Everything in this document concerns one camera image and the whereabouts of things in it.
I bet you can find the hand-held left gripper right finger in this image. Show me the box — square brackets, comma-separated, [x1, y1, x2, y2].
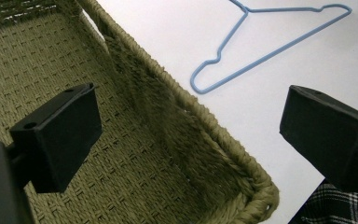
[279, 84, 358, 197]

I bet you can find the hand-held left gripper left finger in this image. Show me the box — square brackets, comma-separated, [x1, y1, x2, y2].
[8, 82, 103, 194]

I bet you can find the black white plaid cloth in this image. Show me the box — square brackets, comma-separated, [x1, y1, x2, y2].
[288, 178, 358, 224]

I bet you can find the woven straw basket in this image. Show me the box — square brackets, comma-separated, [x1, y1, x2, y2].
[0, 0, 281, 224]

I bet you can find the blue wire clothes hanger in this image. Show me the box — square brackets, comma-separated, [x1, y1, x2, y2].
[189, 0, 353, 95]

